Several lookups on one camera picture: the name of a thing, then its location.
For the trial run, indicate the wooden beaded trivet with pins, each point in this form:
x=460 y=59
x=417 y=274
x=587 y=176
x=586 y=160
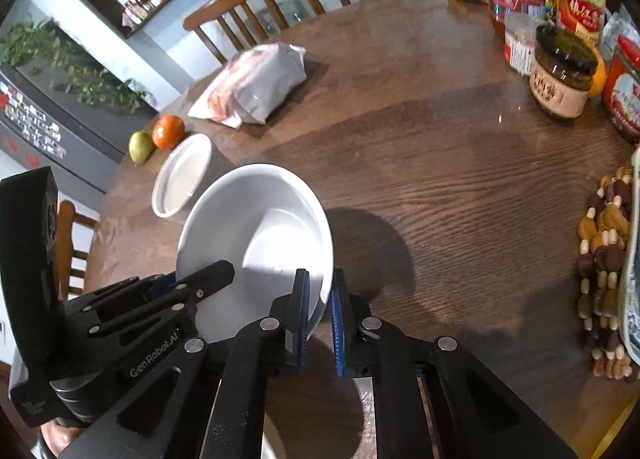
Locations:
x=605 y=259

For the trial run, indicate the white plate with dark rim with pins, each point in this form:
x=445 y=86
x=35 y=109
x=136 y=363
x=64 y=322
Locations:
x=632 y=289

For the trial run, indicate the white pink snack bag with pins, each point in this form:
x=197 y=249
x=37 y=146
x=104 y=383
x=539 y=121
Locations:
x=250 y=84

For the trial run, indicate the person's left hand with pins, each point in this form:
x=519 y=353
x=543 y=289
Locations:
x=60 y=441

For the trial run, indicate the white ribbed ramekin bowl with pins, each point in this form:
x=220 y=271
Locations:
x=180 y=179

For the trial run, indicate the red lid chili jar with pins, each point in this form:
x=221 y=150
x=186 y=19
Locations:
x=625 y=94

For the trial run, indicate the small white label jar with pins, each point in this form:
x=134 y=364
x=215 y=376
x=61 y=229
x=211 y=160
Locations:
x=520 y=46

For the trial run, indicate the grey refrigerator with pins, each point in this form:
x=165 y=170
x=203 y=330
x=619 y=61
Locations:
x=50 y=139

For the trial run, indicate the green pear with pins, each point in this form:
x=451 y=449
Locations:
x=141 y=148

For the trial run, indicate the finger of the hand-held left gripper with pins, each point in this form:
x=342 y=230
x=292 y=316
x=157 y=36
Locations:
x=200 y=284
x=160 y=284

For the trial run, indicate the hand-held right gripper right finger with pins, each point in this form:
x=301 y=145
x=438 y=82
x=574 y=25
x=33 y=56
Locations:
x=337 y=329

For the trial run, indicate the yellow round fruit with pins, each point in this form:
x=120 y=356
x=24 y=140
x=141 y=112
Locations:
x=598 y=74

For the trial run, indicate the large grey bowl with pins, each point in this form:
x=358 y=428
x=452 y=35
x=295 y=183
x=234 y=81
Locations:
x=215 y=219

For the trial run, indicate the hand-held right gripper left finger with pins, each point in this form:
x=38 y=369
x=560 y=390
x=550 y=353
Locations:
x=301 y=319

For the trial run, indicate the orange fruit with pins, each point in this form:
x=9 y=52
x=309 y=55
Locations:
x=168 y=132

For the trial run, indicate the clear plastic seasoning packet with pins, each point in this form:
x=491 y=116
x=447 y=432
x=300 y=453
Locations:
x=617 y=24

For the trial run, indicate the trailing green plant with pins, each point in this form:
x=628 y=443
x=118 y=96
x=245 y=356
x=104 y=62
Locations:
x=65 y=64

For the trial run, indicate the dark lid sauce jar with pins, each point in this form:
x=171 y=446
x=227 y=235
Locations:
x=560 y=79

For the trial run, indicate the cluster of fridge photo magnets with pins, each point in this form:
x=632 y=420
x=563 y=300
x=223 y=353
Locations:
x=30 y=119

